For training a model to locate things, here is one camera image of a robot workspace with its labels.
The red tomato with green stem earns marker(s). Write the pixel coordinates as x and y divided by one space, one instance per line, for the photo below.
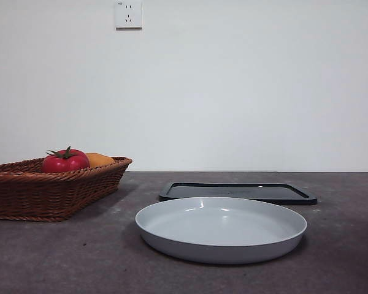
64 163

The orange round fruit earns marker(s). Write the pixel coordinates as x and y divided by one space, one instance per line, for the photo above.
99 160

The black rectangular tray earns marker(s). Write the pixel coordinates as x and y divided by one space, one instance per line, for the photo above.
263 191

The grey round plate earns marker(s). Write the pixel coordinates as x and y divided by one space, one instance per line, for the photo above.
220 232

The brown wicker basket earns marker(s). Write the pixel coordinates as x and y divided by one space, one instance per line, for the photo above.
49 196

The white wall power socket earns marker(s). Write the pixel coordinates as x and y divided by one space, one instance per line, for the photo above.
128 15

